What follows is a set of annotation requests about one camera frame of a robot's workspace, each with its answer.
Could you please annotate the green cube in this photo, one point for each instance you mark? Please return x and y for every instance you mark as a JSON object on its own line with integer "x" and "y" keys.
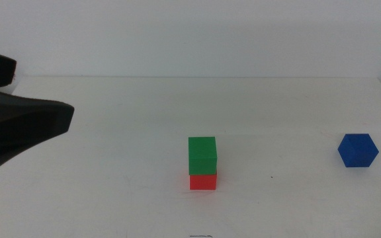
{"x": 202, "y": 155}

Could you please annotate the blue cube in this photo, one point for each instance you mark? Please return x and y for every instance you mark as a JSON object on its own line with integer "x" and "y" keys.
{"x": 358, "y": 151}

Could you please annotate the red cube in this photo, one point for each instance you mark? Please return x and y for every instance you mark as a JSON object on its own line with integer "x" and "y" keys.
{"x": 203, "y": 182}

